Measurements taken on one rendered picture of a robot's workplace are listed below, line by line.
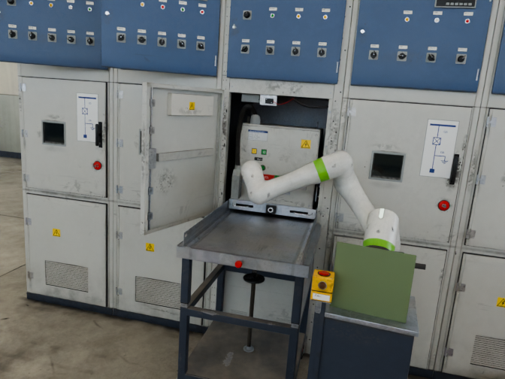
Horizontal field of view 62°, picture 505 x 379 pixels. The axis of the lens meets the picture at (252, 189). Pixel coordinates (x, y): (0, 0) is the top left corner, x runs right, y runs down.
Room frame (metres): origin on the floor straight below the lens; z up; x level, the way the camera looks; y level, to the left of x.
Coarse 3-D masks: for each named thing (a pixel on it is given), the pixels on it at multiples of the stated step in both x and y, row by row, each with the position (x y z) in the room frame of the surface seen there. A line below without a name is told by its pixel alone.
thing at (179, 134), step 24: (144, 96) 2.01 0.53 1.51; (168, 96) 2.16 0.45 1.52; (192, 96) 2.29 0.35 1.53; (216, 96) 2.52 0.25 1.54; (144, 120) 2.00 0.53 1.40; (168, 120) 2.17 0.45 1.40; (192, 120) 2.34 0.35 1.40; (216, 120) 2.53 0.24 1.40; (144, 144) 2.00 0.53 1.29; (168, 144) 2.18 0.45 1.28; (192, 144) 2.34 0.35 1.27; (144, 168) 2.00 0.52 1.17; (168, 168) 2.18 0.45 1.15; (192, 168) 2.35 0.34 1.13; (144, 192) 2.00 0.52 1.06; (168, 192) 2.19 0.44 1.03; (192, 192) 2.36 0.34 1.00; (216, 192) 2.52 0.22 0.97; (144, 216) 2.00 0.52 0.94; (168, 216) 2.19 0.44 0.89; (192, 216) 2.37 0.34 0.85
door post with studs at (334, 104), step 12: (348, 0) 2.39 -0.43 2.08; (348, 12) 2.39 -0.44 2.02; (348, 24) 2.39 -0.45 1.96; (348, 36) 2.39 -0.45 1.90; (336, 84) 2.39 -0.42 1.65; (336, 96) 2.39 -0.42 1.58; (336, 108) 2.39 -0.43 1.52; (336, 120) 2.39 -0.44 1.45; (336, 132) 2.39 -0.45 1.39; (336, 144) 2.39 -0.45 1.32; (324, 192) 2.40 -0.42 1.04; (324, 204) 2.39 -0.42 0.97; (324, 216) 2.39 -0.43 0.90; (324, 228) 2.39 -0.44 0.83; (324, 240) 2.39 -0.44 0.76; (324, 252) 2.39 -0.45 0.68; (312, 312) 2.39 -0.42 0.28; (312, 324) 2.39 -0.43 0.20
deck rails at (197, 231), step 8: (216, 208) 2.33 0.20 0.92; (224, 208) 2.48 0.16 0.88; (208, 216) 2.19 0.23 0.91; (216, 216) 2.34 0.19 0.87; (224, 216) 2.42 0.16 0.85; (200, 224) 2.07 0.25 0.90; (208, 224) 2.20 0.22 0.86; (216, 224) 2.24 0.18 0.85; (312, 224) 2.38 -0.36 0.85; (184, 232) 1.86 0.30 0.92; (192, 232) 1.97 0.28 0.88; (200, 232) 2.07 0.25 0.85; (312, 232) 2.16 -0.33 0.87; (184, 240) 1.87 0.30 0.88; (192, 240) 1.95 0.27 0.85; (304, 240) 2.07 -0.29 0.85; (304, 248) 1.78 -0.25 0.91; (304, 256) 1.82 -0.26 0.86; (296, 264) 1.74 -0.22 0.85
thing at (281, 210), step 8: (232, 200) 2.55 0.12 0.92; (240, 200) 2.54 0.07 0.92; (232, 208) 2.55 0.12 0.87; (240, 208) 2.53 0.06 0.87; (248, 208) 2.52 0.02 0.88; (256, 208) 2.51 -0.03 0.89; (264, 208) 2.50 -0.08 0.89; (280, 208) 2.48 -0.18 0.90; (288, 208) 2.47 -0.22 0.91; (296, 208) 2.46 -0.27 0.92; (304, 208) 2.45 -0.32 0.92; (296, 216) 2.46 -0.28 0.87; (304, 216) 2.45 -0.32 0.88; (312, 216) 2.44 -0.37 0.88
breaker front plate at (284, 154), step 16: (256, 128) 2.53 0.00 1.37; (272, 128) 2.51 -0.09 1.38; (240, 144) 2.55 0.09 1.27; (256, 144) 2.53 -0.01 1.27; (272, 144) 2.51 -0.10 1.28; (288, 144) 2.49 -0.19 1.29; (240, 160) 2.55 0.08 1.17; (256, 160) 2.53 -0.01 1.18; (272, 160) 2.51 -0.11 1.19; (288, 160) 2.49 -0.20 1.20; (304, 160) 2.47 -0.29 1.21; (304, 192) 2.46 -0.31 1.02
